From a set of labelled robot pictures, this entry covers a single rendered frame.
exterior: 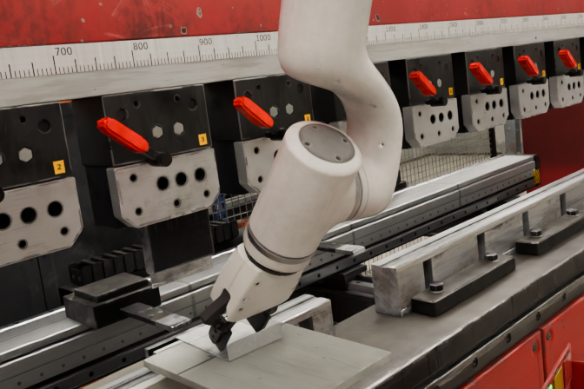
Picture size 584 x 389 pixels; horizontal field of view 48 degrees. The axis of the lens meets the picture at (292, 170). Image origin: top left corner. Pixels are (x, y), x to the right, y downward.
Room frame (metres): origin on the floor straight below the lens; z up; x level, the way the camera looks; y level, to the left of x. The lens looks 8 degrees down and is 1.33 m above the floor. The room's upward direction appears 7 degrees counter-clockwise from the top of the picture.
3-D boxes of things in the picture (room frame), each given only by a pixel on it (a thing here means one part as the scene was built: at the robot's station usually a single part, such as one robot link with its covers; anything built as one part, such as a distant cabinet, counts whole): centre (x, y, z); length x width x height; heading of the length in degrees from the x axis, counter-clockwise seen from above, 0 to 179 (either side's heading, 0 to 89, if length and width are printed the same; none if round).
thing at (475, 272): (1.24, -0.32, 0.89); 0.30 x 0.05 x 0.03; 133
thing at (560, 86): (1.67, -0.69, 1.26); 0.15 x 0.09 x 0.17; 133
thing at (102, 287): (1.00, 0.27, 1.01); 0.26 x 0.12 x 0.05; 43
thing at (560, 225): (1.52, -0.61, 0.89); 0.30 x 0.05 x 0.03; 133
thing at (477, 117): (1.40, -0.40, 1.26); 0.15 x 0.09 x 0.17; 133
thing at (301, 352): (0.77, 0.07, 1.00); 0.26 x 0.18 x 0.01; 43
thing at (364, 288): (1.56, -0.01, 0.81); 0.64 x 0.08 x 0.14; 43
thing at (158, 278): (0.87, 0.17, 1.13); 0.10 x 0.02 x 0.10; 133
